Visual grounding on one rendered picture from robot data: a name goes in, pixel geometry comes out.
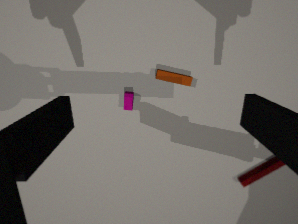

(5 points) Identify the dark red rod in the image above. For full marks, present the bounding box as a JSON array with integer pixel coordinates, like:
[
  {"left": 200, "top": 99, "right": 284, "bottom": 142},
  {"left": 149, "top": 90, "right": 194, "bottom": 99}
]
[{"left": 238, "top": 156, "right": 286, "bottom": 187}]

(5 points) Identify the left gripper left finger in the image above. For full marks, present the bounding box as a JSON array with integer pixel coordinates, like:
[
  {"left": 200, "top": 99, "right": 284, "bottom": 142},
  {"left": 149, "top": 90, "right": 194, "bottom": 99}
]
[{"left": 0, "top": 96, "right": 74, "bottom": 224}]

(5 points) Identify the magenta rod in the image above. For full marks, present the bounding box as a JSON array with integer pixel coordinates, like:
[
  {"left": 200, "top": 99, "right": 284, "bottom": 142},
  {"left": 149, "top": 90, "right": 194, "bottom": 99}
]
[{"left": 124, "top": 91, "right": 134, "bottom": 110}]

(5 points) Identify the orange rod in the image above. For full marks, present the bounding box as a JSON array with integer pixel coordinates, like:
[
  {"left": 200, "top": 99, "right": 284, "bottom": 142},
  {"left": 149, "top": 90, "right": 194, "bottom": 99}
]
[{"left": 155, "top": 69, "right": 193, "bottom": 86}]

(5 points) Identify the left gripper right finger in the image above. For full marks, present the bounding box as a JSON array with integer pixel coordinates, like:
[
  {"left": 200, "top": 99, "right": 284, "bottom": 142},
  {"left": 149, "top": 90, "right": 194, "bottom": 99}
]
[{"left": 240, "top": 94, "right": 298, "bottom": 175}]

